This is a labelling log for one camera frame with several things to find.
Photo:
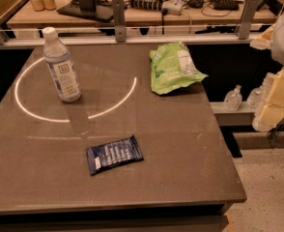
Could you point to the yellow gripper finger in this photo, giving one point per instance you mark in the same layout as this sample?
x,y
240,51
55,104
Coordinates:
x,y
270,108
263,41

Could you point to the clear blue-label plastic bottle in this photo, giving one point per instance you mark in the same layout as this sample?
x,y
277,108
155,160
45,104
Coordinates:
x,y
58,60

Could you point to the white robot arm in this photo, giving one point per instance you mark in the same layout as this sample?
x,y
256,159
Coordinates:
x,y
277,41

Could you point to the clear sanitizer pump bottle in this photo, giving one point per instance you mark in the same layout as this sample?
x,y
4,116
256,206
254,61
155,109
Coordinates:
x,y
233,99

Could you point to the grey low shelf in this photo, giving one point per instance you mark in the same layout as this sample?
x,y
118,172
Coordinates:
x,y
242,117

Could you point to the green snack bag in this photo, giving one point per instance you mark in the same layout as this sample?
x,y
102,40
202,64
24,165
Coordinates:
x,y
172,68

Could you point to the black power strip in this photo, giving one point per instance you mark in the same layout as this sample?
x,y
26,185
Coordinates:
x,y
150,5

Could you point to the wooden desk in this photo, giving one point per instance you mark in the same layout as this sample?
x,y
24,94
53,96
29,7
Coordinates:
x,y
26,17

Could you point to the black monitor stand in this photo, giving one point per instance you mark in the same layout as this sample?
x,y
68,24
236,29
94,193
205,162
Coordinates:
x,y
89,9

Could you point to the dark blue snack packet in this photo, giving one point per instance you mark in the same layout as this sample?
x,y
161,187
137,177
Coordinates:
x,y
113,154

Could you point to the metal rail frame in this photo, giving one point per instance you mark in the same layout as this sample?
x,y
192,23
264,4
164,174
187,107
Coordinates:
x,y
119,34

